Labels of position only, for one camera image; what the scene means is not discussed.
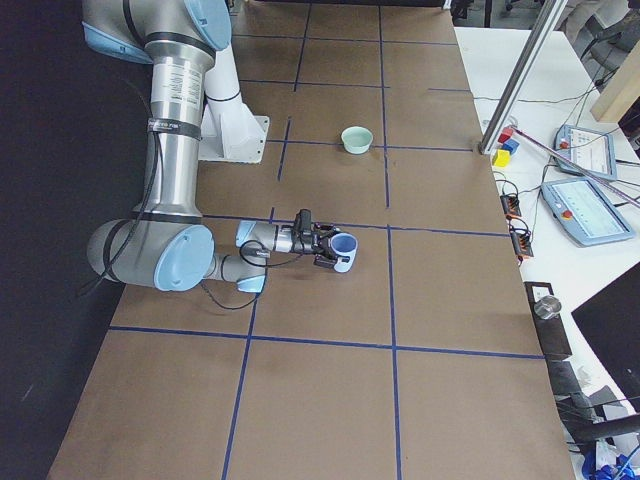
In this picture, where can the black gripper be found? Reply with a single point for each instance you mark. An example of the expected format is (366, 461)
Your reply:
(303, 244)

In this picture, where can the light blue plastic cup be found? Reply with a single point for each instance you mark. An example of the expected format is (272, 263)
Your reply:
(344, 246)

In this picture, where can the mint green bowl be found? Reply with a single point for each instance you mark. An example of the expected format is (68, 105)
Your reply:
(356, 139)

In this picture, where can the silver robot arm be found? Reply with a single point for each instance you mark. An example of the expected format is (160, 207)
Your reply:
(195, 113)

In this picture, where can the black orange connector board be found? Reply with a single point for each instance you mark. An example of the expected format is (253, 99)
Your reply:
(519, 231)

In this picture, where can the yellow cube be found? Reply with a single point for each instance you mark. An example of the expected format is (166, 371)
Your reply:
(501, 158)

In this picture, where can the blue cube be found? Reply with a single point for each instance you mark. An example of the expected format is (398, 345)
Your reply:
(510, 145)

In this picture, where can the red cube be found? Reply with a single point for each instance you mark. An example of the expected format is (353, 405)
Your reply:
(505, 135)

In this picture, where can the small metal cup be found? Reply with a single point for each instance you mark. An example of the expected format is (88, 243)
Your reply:
(547, 307)

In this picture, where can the reacher grabber stick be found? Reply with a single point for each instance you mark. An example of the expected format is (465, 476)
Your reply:
(555, 154)

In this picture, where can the near teach pendant tablet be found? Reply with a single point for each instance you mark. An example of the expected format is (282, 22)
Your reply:
(585, 213)

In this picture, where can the teach pendant tablet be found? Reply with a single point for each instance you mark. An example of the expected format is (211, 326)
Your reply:
(585, 213)
(589, 149)

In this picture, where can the far teach pendant tablet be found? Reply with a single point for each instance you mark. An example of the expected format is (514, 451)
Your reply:
(589, 149)

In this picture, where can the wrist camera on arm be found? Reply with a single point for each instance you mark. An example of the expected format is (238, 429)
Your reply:
(303, 224)

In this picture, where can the aluminium frame post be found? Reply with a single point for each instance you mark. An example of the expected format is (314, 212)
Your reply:
(542, 28)

